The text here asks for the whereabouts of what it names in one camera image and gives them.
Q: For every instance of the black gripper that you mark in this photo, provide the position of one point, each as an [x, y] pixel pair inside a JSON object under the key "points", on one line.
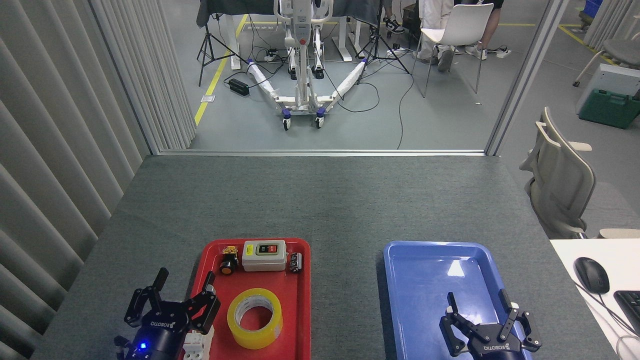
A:
{"points": [[495, 352], [160, 335]]}

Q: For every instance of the yellow tape roll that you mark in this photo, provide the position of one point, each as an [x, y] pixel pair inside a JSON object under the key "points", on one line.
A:
{"points": [[237, 330]]}

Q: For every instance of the white circuit breaker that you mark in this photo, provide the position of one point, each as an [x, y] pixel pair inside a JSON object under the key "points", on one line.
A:
{"points": [[197, 345]]}

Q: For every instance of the blue plastic tray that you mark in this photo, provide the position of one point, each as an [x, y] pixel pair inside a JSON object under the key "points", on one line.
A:
{"points": [[425, 300]]}

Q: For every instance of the black orange push button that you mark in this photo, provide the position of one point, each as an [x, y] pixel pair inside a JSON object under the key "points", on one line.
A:
{"points": [[228, 264]]}

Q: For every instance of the black computer mouse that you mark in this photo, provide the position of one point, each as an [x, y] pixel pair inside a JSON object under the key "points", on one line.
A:
{"points": [[591, 275]]}

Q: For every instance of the white desk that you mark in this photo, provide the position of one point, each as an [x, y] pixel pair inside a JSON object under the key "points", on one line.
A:
{"points": [[600, 320]]}

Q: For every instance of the red plastic tray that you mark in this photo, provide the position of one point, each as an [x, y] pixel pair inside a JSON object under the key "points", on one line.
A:
{"points": [[295, 310]]}

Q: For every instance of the small black cylindrical component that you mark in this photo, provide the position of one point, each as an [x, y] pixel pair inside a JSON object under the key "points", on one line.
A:
{"points": [[295, 262]]}

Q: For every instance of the black keyboard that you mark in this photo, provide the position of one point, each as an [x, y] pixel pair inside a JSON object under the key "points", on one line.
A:
{"points": [[631, 307]]}

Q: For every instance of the beige office chair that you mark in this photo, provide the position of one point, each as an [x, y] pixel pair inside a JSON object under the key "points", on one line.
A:
{"points": [[560, 185]]}

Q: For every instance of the grey vertical blinds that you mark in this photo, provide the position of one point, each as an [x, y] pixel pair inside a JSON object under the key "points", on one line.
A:
{"points": [[50, 150]]}

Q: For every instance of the black power adapter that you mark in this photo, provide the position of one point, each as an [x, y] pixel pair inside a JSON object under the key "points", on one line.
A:
{"points": [[239, 87]]}

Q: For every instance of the green plastic case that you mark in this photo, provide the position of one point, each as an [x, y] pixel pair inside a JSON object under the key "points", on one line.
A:
{"points": [[607, 107]]}

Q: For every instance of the white power strip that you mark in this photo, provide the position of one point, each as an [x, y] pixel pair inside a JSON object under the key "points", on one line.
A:
{"points": [[395, 51], [271, 56], [503, 52]]}

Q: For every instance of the black tripod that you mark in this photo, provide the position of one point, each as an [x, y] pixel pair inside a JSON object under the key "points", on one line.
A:
{"points": [[207, 47], [377, 47]]}

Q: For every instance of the white wheeled stand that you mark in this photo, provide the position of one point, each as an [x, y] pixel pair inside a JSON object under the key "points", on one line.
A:
{"points": [[301, 75]]}

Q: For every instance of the grey box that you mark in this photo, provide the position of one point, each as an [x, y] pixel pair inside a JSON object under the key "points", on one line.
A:
{"points": [[615, 77]]}

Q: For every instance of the white chair with metal legs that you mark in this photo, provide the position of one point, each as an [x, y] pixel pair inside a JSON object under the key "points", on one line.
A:
{"points": [[465, 25]]}

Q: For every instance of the person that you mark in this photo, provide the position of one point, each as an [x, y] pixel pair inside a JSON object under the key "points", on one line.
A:
{"points": [[492, 20], [392, 24], [435, 15]]}

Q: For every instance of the grey padded chair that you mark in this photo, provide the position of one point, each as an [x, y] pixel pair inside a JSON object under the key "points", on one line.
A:
{"points": [[622, 50]]}

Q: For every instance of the blue bin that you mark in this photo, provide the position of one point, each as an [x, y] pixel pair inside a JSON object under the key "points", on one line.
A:
{"points": [[593, 9]]}

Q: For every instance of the white two-button switch box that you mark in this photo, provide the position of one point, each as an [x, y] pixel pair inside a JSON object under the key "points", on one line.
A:
{"points": [[264, 262]]}

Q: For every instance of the silver frame rail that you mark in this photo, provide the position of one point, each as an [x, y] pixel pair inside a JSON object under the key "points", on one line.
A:
{"points": [[320, 152]]}

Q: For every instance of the silver frame post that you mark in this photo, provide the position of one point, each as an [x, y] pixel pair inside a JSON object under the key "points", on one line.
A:
{"points": [[525, 75]]}

